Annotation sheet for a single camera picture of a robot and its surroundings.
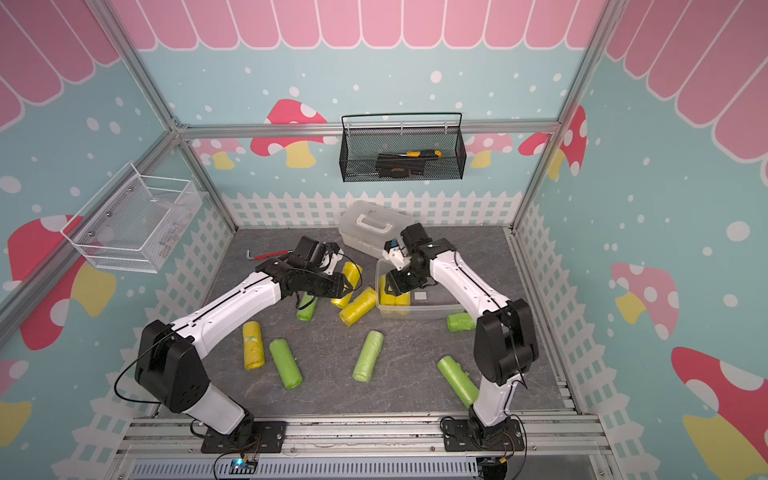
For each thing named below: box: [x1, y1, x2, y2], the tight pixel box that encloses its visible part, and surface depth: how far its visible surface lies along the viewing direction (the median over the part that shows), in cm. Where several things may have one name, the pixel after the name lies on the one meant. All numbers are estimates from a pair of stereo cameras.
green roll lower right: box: [437, 355, 480, 407], surface depth 83 cm
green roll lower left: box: [269, 338, 303, 390], surface depth 86 cm
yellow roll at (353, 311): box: [339, 287, 377, 327], surface depth 96 cm
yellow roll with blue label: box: [395, 291, 411, 306], surface depth 97 cm
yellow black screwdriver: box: [393, 150, 442, 158], surface depth 93 cm
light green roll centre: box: [352, 330, 384, 383], surface depth 86 cm
